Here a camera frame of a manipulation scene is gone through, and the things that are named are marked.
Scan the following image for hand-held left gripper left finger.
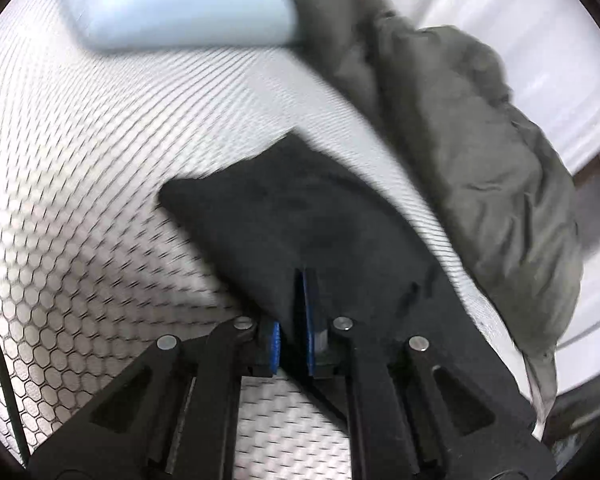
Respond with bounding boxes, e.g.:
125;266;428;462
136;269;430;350
27;316;282;480

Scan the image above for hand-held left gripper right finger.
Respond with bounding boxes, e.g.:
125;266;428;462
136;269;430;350
295;267;557;480

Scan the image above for black pants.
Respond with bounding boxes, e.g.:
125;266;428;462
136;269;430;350
158;130;533;413

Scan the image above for grey-green duvet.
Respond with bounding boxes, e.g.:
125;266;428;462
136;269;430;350
279;0;587;428

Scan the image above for white hexagon mesh mattress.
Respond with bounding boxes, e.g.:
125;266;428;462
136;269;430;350
0;0;548;480

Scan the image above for light blue pillow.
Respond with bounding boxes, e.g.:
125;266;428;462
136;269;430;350
54;0;307;52

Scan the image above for black cable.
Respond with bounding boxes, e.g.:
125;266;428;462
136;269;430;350
0;294;32;467

